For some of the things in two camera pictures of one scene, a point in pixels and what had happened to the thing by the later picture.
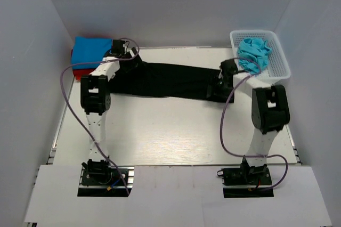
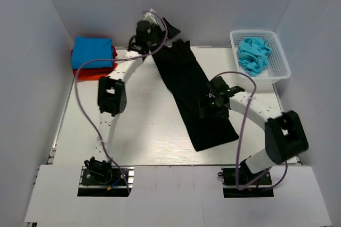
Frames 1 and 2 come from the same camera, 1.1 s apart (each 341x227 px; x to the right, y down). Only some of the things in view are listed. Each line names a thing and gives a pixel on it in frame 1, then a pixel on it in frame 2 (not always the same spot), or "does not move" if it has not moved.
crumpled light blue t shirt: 253,54 does not move
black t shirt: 164,80 to 186,81
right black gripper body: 220,90 to 213,108
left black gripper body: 131,63 to 156,35
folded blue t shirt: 90,50 does not move
